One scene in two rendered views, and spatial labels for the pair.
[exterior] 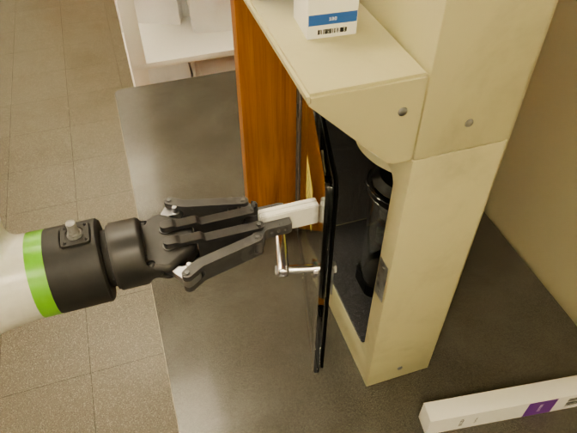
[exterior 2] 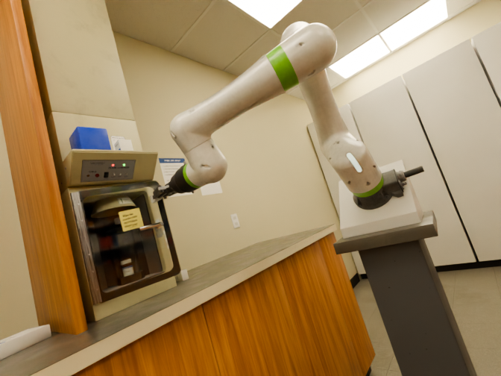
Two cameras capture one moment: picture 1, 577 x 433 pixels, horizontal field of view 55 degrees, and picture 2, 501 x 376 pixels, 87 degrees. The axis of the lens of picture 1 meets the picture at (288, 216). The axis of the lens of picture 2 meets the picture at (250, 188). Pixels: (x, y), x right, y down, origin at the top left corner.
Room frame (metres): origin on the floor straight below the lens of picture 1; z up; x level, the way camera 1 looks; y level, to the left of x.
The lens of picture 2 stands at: (0.70, 1.07, 1.09)
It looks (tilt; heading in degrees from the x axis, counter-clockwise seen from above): 8 degrees up; 237
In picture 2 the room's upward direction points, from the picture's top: 17 degrees counter-clockwise
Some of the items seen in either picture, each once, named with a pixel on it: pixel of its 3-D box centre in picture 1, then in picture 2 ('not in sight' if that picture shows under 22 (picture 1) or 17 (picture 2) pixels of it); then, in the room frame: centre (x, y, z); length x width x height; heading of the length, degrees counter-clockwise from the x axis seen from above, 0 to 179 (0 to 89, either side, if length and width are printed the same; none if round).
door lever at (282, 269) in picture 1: (293, 249); (151, 227); (0.50, -0.01, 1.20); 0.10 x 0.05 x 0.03; 4
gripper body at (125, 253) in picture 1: (153, 247); (177, 184); (0.40, 0.15, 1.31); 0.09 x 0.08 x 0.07; 108
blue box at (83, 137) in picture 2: not in sight; (90, 144); (0.64, 0.00, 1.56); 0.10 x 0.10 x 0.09; 18
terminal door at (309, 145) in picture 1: (309, 216); (130, 235); (0.57, -0.03, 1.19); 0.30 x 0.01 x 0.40; 4
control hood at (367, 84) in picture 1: (306, 49); (116, 167); (0.56, -0.02, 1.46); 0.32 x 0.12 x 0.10; 18
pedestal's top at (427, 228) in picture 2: not in sight; (386, 231); (-0.24, 0.44, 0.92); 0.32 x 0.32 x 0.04; 23
